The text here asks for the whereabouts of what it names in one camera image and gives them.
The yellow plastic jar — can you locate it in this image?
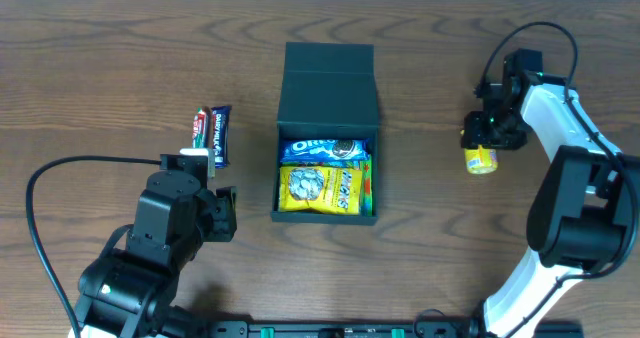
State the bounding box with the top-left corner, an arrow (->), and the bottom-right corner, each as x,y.
464,146 -> 498,175

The Haribo worms candy bag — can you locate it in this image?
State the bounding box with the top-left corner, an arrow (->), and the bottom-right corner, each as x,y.
360,158 -> 373,216

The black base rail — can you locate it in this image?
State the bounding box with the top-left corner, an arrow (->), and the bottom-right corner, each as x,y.
206,310 -> 584,338

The blue Dairy Milk bar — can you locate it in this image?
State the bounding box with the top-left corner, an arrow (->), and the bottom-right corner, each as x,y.
210,106 -> 232,169

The yellow Hacks candy bag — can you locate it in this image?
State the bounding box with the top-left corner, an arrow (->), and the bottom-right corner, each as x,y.
278,166 -> 363,215

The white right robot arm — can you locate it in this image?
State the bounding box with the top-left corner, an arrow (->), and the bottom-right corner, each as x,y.
461,69 -> 639,337

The red green KitKat bar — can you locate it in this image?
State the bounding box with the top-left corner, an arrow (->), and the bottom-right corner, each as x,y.
192,106 -> 211,148

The black box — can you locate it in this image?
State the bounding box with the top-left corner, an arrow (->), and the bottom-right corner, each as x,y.
270,42 -> 380,226

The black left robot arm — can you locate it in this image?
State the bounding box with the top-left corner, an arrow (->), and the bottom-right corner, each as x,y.
74,170 -> 237,337

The blue Oreo cookie pack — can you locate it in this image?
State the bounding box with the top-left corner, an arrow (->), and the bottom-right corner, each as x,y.
280,139 -> 371,168

